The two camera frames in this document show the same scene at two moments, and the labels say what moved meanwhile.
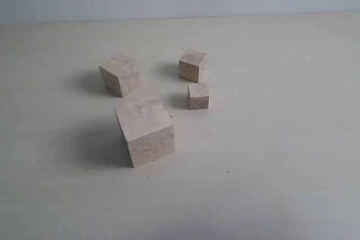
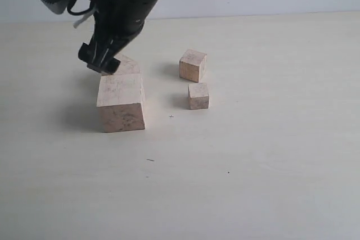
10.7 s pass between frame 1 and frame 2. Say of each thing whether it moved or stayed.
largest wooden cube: moved
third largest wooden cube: stayed
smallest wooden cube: stayed
